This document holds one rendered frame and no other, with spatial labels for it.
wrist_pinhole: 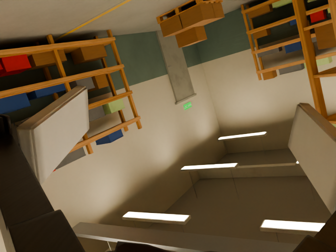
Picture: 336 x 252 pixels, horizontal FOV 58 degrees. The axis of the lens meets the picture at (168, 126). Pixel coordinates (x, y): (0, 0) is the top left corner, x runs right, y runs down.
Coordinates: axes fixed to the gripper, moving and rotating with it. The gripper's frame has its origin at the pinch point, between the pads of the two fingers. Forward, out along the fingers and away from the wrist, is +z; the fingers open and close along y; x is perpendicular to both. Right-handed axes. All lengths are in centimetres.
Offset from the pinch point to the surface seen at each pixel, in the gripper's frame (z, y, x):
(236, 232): 473, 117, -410
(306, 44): 293, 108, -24
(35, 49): 463, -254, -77
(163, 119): 762, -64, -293
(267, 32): 890, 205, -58
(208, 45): 1027, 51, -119
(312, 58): 291, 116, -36
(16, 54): 438, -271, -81
